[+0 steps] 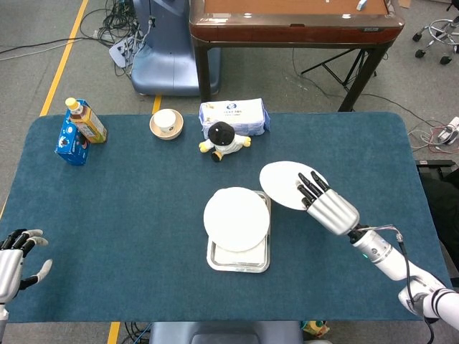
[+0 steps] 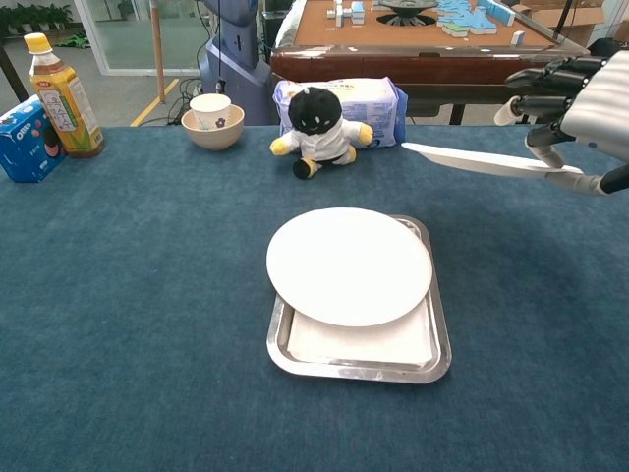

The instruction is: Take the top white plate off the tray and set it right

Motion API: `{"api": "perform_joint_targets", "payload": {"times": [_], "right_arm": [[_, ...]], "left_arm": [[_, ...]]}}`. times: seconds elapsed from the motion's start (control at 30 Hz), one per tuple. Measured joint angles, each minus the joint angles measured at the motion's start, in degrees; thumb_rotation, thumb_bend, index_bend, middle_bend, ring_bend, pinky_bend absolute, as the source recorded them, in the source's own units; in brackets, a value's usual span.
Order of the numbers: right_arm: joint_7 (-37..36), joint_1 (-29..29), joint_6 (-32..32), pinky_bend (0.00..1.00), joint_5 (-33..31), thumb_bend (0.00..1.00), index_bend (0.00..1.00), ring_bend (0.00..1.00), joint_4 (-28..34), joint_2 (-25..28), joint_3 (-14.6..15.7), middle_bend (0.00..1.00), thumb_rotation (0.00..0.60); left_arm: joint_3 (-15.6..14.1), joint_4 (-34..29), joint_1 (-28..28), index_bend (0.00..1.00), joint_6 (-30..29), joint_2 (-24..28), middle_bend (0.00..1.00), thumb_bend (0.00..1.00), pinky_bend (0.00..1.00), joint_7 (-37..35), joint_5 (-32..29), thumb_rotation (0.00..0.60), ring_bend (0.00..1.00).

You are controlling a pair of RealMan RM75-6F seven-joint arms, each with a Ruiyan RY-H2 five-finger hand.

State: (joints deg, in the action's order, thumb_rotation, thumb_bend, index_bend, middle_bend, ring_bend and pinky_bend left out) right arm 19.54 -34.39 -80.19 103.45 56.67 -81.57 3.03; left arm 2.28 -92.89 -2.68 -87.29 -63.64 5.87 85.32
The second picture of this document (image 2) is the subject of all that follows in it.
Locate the brown mahjong table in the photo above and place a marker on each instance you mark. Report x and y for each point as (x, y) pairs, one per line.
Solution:
(417, 64)

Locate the beige bowl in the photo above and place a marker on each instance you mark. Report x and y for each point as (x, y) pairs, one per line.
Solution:
(211, 140)

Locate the yellow capped tea bottle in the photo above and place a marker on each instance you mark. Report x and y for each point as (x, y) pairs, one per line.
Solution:
(64, 113)

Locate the small mahjong tile cluster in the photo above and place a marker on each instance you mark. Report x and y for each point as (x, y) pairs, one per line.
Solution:
(356, 15)

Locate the wooden pole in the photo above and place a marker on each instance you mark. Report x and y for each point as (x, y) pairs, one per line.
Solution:
(158, 49)

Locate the brown cardboard box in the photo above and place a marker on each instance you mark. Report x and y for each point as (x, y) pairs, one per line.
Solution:
(585, 19)

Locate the white paper cup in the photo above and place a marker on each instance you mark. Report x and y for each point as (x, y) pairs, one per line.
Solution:
(210, 110)

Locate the blue felt table cloth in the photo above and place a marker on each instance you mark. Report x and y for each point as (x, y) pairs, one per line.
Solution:
(123, 295)

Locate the square metal tray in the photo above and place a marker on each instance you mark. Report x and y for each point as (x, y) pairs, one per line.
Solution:
(354, 372)

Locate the blue white mahjong tile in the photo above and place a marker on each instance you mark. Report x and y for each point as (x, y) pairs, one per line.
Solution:
(518, 38)

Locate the blue grey machine base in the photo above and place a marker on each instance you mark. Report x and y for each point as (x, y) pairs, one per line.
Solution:
(236, 64)

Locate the green potted plants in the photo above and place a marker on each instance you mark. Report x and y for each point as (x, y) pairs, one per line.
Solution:
(29, 17)

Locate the mahjong tile pile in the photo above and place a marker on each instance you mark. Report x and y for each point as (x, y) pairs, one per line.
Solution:
(467, 19)

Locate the white round plate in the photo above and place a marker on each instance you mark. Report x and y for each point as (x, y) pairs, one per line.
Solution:
(467, 159)
(344, 265)

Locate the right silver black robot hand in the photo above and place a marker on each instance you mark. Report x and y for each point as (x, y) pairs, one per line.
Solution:
(599, 108)

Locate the blue white tissue pack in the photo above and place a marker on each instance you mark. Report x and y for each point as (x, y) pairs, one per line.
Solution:
(368, 103)

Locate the black headed plush doll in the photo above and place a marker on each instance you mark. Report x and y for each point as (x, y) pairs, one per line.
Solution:
(314, 113)

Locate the blue Oreo cookie box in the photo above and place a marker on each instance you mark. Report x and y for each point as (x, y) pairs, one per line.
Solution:
(22, 147)

